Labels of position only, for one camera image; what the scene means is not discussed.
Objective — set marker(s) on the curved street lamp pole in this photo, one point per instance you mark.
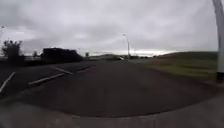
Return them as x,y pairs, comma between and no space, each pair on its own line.
128,50

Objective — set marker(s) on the dark hedge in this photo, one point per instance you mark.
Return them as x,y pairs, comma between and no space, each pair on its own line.
61,55

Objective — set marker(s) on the concrete kerb stop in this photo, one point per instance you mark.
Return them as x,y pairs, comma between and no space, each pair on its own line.
46,79

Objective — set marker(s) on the grass slope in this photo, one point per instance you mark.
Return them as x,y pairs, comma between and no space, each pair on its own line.
186,63

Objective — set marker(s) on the tree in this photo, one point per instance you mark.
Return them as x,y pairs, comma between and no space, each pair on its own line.
12,50

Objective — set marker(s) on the thick white pole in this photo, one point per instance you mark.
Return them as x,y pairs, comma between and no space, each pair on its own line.
220,40

